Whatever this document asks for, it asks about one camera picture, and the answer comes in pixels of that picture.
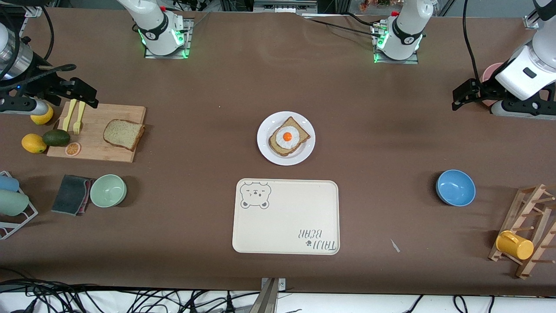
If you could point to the white round plate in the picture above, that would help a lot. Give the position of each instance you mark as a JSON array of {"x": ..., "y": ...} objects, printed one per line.
[{"x": 269, "y": 152}]

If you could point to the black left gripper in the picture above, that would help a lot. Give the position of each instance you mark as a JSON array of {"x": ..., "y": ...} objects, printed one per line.
[{"x": 483, "y": 90}]

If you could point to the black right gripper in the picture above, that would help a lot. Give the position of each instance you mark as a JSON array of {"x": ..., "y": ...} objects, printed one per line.
[{"x": 43, "y": 84}]

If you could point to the wooden cutting board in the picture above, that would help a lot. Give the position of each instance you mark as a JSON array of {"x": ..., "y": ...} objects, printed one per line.
[{"x": 93, "y": 148}]

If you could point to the yellow plastic knife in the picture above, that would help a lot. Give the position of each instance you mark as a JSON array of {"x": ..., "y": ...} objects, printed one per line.
[{"x": 69, "y": 115}]

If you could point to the yellow mug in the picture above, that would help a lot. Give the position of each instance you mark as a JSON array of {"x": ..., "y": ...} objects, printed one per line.
[{"x": 514, "y": 245}]

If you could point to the small white scrap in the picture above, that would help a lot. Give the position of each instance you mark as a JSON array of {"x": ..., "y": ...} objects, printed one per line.
[{"x": 395, "y": 246}]

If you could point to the dark grey folded cloth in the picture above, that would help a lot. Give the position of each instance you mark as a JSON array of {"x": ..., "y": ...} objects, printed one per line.
[{"x": 69, "y": 194}]

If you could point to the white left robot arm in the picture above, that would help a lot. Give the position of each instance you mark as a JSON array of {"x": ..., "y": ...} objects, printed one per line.
[{"x": 406, "y": 30}]

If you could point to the toast slice under egg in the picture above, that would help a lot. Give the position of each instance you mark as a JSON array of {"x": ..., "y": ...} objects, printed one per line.
[{"x": 302, "y": 132}]

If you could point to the yellow lemon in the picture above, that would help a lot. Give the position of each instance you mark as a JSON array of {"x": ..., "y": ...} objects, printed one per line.
[
  {"x": 42, "y": 116},
  {"x": 33, "y": 144}
]

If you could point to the green avocado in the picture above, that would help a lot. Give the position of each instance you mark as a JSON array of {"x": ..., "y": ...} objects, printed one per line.
[{"x": 56, "y": 138}]

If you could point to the light blue cup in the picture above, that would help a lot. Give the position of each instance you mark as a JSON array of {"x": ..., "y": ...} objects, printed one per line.
[{"x": 8, "y": 183}]

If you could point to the cream bear print tray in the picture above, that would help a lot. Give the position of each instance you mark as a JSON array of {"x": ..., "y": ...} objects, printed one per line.
[{"x": 282, "y": 217}]

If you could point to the pale green bowl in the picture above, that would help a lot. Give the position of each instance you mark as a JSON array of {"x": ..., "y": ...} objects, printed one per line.
[{"x": 108, "y": 191}]

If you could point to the thick bread slice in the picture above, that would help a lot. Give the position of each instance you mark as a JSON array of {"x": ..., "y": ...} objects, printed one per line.
[{"x": 123, "y": 134}]

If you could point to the pale green cup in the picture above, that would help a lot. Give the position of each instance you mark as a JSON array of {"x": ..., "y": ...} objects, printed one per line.
[{"x": 12, "y": 203}]

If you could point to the orange slice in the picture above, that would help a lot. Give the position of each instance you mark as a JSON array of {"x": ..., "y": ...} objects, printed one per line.
[{"x": 73, "y": 149}]

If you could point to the pink bowl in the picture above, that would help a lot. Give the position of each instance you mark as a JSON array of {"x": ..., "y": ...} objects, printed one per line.
[{"x": 490, "y": 74}]

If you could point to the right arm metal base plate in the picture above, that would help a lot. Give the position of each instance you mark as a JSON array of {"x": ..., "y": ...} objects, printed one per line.
[{"x": 187, "y": 41}]

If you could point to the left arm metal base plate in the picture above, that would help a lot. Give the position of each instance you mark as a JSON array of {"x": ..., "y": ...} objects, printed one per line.
[{"x": 412, "y": 60}]

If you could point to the yellow plastic fork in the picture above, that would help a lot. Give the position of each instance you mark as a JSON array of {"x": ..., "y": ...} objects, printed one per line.
[{"x": 78, "y": 117}]

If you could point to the fried egg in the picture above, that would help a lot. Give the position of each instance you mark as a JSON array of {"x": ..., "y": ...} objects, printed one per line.
[{"x": 287, "y": 136}]

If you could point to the metal table clamp bracket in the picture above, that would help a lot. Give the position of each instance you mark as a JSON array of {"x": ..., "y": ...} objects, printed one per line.
[{"x": 271, "y": 295}]

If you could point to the blue bowl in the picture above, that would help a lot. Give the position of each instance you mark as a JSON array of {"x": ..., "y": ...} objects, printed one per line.
[{"x": 455, "y": 188}]

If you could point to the wooden mug rack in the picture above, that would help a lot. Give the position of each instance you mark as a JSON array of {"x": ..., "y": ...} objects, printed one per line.
[{"x": 532, "y": 230}]

